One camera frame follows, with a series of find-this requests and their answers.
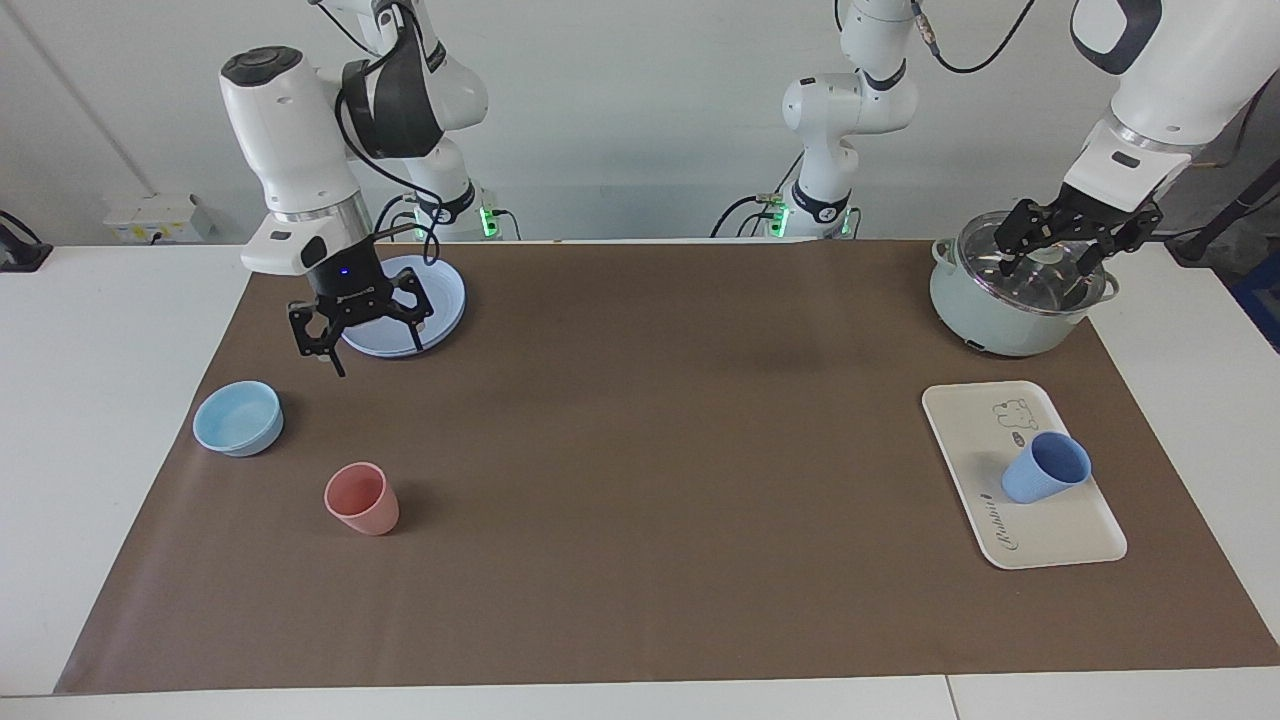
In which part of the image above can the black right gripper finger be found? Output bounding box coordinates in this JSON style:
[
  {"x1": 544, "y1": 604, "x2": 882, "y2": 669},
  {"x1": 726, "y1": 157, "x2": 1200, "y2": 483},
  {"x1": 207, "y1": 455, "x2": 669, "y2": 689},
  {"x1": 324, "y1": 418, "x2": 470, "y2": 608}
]
[
  {"x1": 385, "y1": 272, "x2": 437, "y2": 353},
  {"x1": 288, "y1": 298, "x2": 349, "y2": 379}
]

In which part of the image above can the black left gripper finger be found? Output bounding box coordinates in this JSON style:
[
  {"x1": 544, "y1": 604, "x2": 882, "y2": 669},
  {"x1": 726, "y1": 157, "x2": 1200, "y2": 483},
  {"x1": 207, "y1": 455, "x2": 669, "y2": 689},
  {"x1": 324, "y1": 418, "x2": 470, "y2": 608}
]
[
  {"x1": 1072, "y1": 205, "x2": 1166, "y2": 276},
  {"x1": 994, "y1": 198, "x2": 1049, "y2": 278}
]

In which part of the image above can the pink plastic cup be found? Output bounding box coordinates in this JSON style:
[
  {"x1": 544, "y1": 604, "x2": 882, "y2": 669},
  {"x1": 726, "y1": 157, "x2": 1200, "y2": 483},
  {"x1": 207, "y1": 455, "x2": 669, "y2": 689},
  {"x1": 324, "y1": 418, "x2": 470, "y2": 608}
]
[{"x1": 323, "y1": 461, "x2": 401, "y2": 537}]

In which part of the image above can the blue plastic cup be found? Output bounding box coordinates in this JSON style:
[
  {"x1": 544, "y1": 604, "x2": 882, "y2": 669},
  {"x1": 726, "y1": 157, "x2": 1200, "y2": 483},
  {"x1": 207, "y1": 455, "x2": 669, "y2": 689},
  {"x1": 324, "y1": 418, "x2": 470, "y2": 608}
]
[{"x1": 1001, "y1": 431, "x2": 1093, "y2": 505}]

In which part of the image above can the cream rabbit print tray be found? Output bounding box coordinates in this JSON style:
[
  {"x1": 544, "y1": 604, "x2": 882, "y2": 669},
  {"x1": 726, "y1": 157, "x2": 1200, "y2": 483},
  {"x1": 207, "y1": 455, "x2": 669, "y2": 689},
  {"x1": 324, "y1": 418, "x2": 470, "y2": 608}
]
[{"x1": 921, "y1": 380, "x2": 1128, "y2": 571}]

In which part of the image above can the lavender blue plate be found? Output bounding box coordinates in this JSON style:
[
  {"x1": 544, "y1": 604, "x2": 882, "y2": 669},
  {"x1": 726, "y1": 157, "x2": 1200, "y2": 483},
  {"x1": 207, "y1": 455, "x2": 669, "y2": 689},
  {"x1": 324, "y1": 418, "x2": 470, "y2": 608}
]
[{"x1": 340, "y1": 255, "x2": 468, "y2": 359}]

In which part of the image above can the glass pot lid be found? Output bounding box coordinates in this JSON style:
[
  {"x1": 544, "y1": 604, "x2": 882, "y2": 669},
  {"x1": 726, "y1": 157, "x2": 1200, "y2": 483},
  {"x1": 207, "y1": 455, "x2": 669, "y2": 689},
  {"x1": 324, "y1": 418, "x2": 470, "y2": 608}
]
[{"x1": 955, "y1": 210, "x2": 1109, "y2": 317}]

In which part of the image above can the black stand pole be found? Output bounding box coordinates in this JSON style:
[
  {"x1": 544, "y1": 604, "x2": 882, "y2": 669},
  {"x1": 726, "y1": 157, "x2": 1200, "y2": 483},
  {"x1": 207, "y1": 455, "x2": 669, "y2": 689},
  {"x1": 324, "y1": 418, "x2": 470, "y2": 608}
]
[{"x1": 1165, "y1": 160, "x2": 1280, "y2": 266}]

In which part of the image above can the mint green electric pot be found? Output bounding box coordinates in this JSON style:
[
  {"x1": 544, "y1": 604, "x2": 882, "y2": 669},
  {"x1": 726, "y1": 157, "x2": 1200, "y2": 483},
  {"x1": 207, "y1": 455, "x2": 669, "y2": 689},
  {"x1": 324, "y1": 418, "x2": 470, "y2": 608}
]
[{"x1": 930, "y1": 237, "x2": 1121, "y2": 358}]

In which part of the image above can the light blue bowl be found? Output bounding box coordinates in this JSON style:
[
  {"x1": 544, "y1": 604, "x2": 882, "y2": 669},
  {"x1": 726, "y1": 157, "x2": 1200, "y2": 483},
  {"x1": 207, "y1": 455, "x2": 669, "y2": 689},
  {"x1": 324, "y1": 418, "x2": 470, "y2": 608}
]
[{"x1": 192, "y1": 380, "x2": 285, "y2": 458}]

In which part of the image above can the black clamp device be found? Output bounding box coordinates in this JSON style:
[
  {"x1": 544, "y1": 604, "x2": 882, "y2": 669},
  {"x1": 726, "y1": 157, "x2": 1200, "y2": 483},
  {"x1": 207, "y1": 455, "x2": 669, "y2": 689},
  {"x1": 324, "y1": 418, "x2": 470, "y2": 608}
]
[{"x1": 0, "y1": 210, "x2": 53, "y2": 273}]

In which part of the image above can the brown table mat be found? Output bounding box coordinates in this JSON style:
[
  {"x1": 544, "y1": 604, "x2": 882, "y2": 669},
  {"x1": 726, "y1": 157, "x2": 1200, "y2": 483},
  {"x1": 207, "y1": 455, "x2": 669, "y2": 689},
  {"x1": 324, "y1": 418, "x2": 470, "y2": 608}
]
[{"x1": 55, "y1": 240, "x2": 1280, "y2": 694}]

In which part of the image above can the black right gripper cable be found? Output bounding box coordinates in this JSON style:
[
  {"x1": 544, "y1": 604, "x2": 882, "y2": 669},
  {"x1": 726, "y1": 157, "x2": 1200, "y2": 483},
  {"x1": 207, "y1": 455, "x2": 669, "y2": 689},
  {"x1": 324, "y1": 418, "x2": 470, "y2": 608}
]
[{"x1": 333, "y1": 0, "x2": 443, "y2": 266}]

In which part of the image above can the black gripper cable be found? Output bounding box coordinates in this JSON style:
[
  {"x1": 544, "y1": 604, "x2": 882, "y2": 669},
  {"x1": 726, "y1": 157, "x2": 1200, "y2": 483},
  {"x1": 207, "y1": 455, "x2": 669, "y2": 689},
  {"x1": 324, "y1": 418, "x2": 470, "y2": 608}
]
[
  {"x1": 912, "y1": 0, "x2": 1036, "y2": 76},
  {"x1": 333, "y1": 0, "x2": 443, "y2": 266}
]

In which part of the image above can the black base power cable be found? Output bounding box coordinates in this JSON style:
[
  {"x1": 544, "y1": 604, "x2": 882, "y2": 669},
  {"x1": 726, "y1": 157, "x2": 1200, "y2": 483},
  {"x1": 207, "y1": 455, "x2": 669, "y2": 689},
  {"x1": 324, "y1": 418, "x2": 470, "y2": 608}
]
[
  {"x1": 375, "y1": 190, "x2": 521, "y2": 241},
  {"x1": 710, "y1": 150, "x2": 806, "y2": 241}
]

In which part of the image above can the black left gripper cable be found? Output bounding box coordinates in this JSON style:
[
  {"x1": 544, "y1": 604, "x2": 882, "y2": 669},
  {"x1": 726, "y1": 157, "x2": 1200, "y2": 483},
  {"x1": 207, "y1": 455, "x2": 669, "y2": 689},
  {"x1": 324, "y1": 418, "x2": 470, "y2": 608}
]
[{"x1": 912, "y1": 0, "x2": 1036, "y2": 76}]

